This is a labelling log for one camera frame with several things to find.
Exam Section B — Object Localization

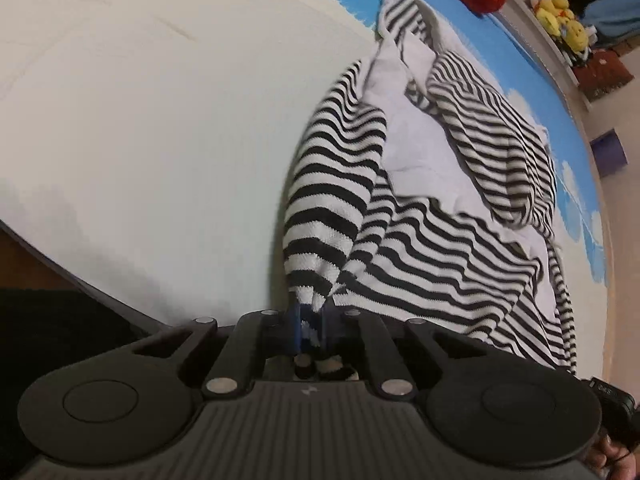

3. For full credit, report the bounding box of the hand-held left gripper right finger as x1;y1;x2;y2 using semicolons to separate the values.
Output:
321;307;482;401

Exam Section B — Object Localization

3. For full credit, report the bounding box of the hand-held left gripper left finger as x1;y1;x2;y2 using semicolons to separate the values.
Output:
132;305;303;400

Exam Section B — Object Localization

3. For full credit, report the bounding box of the black white striped sweater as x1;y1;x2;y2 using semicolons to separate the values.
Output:
281;0;579;382

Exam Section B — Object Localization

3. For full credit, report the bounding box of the person's right hand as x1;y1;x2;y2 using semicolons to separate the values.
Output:
597;436;640;480

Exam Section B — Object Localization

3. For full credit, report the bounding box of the window sill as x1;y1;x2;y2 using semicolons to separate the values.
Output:
502;0;597;113

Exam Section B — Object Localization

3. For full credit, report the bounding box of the yellow plush toy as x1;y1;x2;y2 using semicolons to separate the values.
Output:
561;16;592;55
531;0;572;37

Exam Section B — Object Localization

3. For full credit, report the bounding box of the blue curtain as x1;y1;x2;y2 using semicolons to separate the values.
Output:
582;0;640;52

